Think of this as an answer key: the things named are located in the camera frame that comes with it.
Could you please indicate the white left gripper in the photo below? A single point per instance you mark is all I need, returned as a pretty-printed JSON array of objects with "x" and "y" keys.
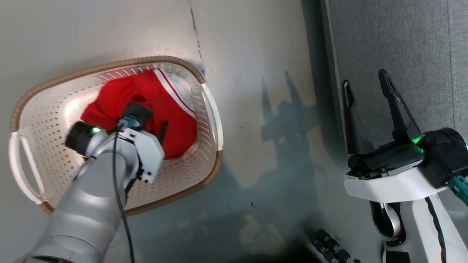
[{"x": 148, "y": 153}]

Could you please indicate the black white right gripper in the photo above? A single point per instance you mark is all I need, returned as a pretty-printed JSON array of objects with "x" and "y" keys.
[{"x": 387, "y": 182}]

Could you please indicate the red garment with white stripes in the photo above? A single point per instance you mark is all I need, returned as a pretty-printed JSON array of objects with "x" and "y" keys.
[{"x": 175, "y": 120}]

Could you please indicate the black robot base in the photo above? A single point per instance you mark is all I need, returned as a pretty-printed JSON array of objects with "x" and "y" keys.
[{"x": 329, "y": 244}]

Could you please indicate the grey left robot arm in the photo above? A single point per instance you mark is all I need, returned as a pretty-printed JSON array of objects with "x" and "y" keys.
[{"x": 84, "y": 212}]

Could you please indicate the grey fabric sofa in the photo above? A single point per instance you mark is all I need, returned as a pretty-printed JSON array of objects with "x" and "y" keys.
[{"x": 402, "y": 36}]

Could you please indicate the white perforated laundry basket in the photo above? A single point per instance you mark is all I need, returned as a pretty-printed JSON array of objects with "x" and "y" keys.
[{"x": 182, "y": 175}]

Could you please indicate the teal connector plug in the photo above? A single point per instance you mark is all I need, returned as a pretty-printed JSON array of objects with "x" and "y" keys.
[{"x": 460, "y": 188}]

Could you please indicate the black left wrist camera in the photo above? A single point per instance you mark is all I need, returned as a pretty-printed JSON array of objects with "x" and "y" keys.
[{"x": 139, "y": 111}]

